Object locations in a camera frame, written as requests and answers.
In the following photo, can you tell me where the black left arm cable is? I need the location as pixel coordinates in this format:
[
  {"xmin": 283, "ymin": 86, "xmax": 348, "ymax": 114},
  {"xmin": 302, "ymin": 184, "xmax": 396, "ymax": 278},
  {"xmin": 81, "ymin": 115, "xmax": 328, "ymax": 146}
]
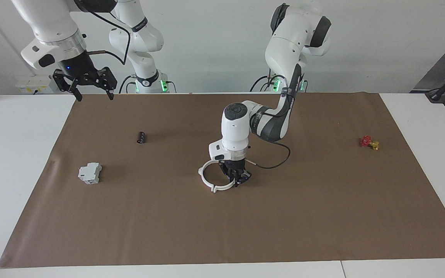
[{"xmin": 245, "ymin": 64, "xmax": 309, "ymax": 170}]

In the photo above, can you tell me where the white circuit breaker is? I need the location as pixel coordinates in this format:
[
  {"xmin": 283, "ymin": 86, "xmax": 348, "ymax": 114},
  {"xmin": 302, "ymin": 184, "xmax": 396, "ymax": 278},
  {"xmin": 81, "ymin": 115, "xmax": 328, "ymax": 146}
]
[{"xmin": 78, "ymin": 162, "xmax": 103, "ymax": 185}]

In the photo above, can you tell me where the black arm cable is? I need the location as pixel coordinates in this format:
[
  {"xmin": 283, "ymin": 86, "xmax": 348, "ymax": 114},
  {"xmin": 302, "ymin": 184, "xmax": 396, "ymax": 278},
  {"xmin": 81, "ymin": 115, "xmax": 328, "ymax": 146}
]
[
  {"xmin": 87, "ymin": 11, "xmax": 131, "ymax": 65},
  {"xmin": 245, "ymin": 64, "xmax": 309, "ymax": 170}
]

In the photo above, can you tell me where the brown paper table mat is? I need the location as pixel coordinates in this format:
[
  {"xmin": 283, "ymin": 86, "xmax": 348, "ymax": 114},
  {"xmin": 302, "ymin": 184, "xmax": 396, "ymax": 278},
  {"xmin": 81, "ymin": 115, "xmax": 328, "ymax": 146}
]
[{"xmin": 0, "ymin": 92, "xmax": 445, "ymax": 269}]

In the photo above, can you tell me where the red handwheel yellow valve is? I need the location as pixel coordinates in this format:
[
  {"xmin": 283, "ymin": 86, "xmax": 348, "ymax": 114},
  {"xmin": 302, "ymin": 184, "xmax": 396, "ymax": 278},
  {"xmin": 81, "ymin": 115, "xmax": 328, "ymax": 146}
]
[{"xmin": 360, "ymin": 135, "xmax": 380, "ymax": 151}]

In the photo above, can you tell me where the black base cable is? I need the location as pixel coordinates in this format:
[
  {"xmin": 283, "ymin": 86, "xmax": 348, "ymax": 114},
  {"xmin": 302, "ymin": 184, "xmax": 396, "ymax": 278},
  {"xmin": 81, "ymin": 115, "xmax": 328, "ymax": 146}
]
[
  {"xmin": 250, "ymin": 69, "xmax": 275, "ymax": 93},
  {"xmin": 119, "ymin": 75, "xmax": 136, "ymax": 94}
]

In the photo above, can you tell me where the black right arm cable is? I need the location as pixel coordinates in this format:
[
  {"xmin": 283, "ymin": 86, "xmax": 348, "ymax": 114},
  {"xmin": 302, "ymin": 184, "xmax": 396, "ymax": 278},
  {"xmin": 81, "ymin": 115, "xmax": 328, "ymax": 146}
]
[{"xmin": 87, "ymin": 11, "xmax": 131, "ymax": 65}]

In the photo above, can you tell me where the white wall socket box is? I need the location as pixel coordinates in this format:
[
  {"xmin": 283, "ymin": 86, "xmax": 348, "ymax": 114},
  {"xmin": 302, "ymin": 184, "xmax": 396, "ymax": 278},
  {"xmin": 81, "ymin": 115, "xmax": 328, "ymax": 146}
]
[{"xmin": 15, "ymin": 75, "xmax": 59, "ymax": 95}]

